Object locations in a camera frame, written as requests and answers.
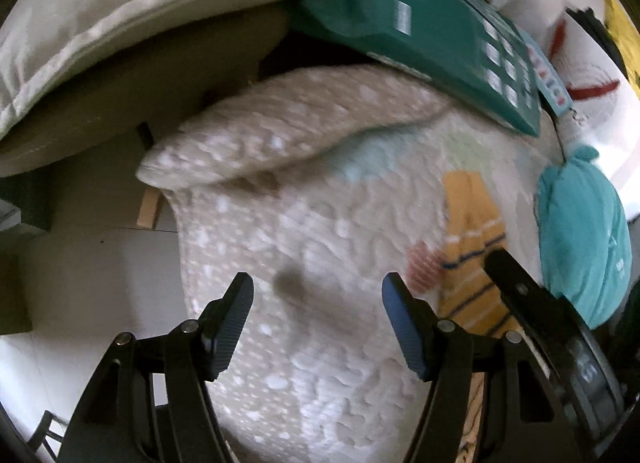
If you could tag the beige quilted printed blanket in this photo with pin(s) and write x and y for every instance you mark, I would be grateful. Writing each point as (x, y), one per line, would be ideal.
(325, 223)

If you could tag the green box with white squares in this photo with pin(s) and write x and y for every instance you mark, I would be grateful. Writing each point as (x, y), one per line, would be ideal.
(425, 18)

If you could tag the wooden furniture leg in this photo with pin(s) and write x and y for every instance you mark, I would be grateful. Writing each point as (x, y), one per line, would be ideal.
(148, 208)

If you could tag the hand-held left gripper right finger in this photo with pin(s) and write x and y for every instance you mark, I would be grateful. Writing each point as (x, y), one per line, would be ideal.
(404, 328)

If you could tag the white satin pillow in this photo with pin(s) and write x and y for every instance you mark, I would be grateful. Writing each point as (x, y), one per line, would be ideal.
(125, 8)

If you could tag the light blue lettered card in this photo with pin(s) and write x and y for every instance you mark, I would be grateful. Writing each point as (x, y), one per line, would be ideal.
(550, 75)

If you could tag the teal folded garment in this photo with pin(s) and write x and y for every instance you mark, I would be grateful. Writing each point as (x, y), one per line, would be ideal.
(582, 238)

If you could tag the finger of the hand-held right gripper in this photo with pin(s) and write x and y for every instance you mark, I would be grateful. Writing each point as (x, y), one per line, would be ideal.
(515, 288)

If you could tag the white paper with red marks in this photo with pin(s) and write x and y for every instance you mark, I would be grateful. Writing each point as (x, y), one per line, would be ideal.
(585, 68)

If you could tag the yellow striped small garment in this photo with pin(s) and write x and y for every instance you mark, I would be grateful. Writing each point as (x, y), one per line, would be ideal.
(470, 228)

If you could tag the yellow cloth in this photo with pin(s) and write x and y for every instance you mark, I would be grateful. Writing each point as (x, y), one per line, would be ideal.
(622, 33)

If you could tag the tan sofa cushion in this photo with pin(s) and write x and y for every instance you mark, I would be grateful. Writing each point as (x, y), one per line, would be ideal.
(145, 88)

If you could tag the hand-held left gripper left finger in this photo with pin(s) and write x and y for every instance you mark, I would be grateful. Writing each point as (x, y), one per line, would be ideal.
(231, 325)

